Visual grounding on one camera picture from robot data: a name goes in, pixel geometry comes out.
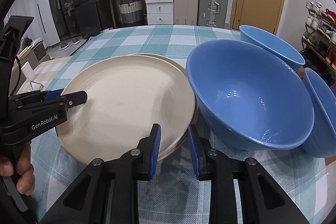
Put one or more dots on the blue ceramic bowl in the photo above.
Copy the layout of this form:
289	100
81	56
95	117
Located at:
249	97

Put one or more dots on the beige suitcase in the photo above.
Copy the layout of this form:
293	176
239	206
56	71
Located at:
186	12

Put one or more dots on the shoe rack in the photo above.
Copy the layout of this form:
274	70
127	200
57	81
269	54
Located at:
318	41

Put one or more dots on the beige checked tablecloth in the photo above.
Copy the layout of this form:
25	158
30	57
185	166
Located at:
45	73

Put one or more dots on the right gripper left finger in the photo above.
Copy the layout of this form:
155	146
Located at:
140	163

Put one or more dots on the metal phone stand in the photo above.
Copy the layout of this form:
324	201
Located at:
35	86

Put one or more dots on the large cream plate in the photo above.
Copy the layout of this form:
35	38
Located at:
126	95

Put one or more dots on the left hand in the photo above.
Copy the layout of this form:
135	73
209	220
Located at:
23	168

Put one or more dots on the woven laundry basket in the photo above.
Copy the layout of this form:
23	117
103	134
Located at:
132	13

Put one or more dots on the silver aluminium suitcase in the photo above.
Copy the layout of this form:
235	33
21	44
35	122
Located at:
212	13

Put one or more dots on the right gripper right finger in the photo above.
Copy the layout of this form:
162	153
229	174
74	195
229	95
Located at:
208	163

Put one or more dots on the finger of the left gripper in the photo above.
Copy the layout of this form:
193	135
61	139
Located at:
52	94
74	99

